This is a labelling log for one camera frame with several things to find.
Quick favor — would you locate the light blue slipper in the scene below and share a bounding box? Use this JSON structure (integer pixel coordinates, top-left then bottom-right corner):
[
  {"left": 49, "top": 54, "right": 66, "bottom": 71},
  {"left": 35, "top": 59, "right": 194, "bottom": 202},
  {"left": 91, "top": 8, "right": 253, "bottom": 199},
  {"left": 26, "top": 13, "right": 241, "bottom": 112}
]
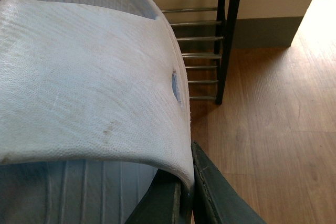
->
[{"left": 1, "top": 0, "right": 194, "bottom": 223}]

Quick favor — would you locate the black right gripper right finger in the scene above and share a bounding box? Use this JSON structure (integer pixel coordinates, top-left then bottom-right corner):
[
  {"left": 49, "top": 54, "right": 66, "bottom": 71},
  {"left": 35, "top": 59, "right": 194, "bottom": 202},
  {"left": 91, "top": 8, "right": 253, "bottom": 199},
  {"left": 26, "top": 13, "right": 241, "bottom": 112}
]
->
[{"left": 191, "top": 141, "right": 265, "bottom": 223}]

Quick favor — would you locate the black metal shoe rack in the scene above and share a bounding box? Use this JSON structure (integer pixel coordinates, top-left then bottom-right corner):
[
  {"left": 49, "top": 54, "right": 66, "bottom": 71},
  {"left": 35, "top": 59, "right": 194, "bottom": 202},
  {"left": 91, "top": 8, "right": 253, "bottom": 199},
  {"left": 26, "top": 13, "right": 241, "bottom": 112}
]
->
[{"left": 0, "top": 0, "right": 246, "bottom": 105}]

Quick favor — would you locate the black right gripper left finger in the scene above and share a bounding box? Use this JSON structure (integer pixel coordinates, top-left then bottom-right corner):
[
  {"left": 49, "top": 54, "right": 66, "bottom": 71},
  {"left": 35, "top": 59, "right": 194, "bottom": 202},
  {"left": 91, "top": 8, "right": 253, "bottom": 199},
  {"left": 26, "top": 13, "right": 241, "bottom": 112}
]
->
[{"left": 126, "top": 169, "right": 181, "bottom": 224}]

